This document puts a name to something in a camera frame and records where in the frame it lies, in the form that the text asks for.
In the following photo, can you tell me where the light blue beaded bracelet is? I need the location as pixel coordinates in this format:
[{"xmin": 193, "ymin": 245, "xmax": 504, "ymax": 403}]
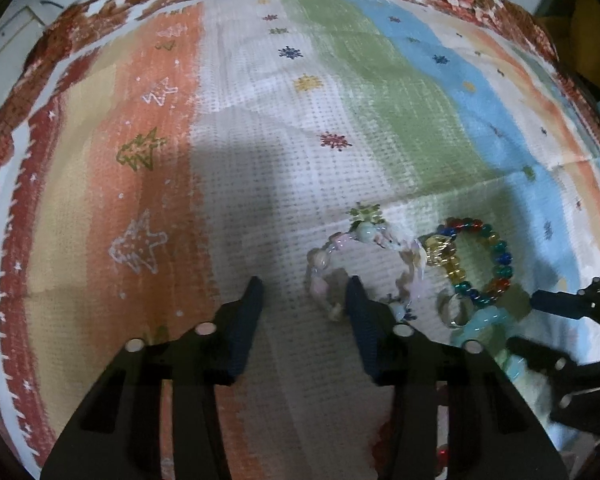
[{"xmin": 450, "ymin": 305, "xmax": 556, "ymax": 411}]

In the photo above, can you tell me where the white pink beaded bracelet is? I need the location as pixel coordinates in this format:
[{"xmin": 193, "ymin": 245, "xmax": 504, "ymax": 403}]
[{"xmin": 304, "ymin": 222, "xmax": 429, "ymax": 323}]

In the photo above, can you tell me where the small silver ring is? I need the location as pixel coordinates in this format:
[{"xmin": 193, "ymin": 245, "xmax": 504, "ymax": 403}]
[{"xmin": 438, "ymin": 290, "xmax": 473, "ymax": 330}]

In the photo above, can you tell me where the multicolour glass bead bracelet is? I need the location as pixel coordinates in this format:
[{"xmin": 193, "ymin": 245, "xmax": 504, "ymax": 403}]
[{"xmin": 419, "ymin": 216, "xmax": 515, "ymax": 309}]

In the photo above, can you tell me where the striped colourful woven cloth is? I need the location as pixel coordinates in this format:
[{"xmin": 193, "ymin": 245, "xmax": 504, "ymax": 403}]
[{"xmin": 0, "ymin": 0, "xmax": 600, "ymax": 479}]

